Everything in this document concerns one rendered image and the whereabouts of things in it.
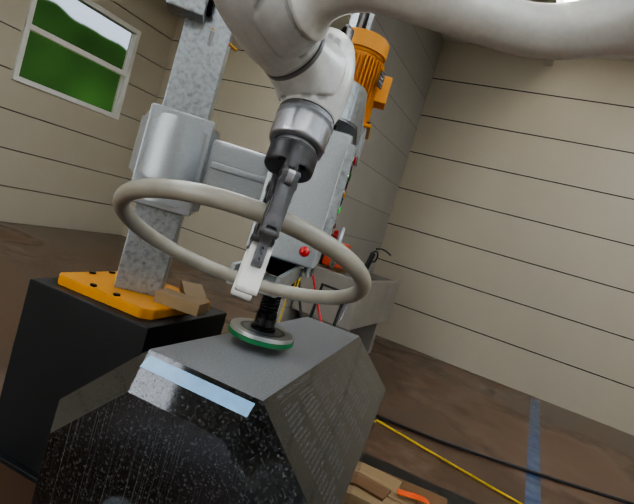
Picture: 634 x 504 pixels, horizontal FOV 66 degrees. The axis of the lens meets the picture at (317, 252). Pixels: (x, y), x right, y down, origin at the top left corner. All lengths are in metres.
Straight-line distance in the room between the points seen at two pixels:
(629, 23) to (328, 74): 0.37
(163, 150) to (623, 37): 1.70
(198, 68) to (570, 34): 1.71
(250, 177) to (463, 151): 4.78
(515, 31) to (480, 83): 6.20
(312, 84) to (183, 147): 1.37
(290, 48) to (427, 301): 5.92
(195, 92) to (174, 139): 0.23
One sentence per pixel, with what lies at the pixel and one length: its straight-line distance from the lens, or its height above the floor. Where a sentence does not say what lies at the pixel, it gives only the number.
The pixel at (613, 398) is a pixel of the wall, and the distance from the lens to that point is 6.53.
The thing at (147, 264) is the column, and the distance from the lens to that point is 2.18.
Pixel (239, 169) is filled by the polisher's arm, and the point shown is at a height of 1.40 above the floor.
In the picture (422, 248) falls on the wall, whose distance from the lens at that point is 6.52.
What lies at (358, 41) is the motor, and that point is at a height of 2.06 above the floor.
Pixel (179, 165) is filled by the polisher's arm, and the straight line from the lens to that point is 2.07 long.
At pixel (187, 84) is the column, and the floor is 1.67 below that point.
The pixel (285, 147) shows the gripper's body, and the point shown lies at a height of 1.39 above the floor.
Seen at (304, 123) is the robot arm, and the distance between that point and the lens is 0.72.
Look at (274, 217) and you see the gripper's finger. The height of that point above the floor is 1.29.
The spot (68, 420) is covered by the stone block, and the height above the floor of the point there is 0.62.
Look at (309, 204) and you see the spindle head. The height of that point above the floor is 1.34.
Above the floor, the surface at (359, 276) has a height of 1.23.
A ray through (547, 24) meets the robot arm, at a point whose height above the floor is 1.60.
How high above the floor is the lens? 1.31
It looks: 4 degrees down
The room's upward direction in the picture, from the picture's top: 17 degrees clockwise
